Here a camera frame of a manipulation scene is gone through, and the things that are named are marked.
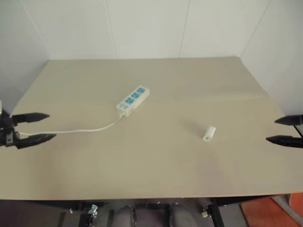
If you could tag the white plug adapter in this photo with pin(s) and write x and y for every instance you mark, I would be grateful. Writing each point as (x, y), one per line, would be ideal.
(209, 134)

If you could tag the white power strip blue sockets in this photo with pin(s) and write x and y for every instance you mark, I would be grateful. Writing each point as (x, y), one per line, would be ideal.
(132, 100)

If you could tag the silver metal clamp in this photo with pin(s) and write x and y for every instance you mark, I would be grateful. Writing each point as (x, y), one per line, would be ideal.
(93, 210)

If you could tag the white caster wheel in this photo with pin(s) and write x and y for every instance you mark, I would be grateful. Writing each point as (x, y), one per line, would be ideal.
(204, 212)

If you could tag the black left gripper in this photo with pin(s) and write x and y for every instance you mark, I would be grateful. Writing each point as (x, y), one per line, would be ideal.
(7, 137)

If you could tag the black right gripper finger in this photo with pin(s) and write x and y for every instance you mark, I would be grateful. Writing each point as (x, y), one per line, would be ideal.
(292, 119)
(287, 140)

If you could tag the black table frame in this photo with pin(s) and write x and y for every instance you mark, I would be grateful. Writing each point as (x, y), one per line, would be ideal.
(215, 214)

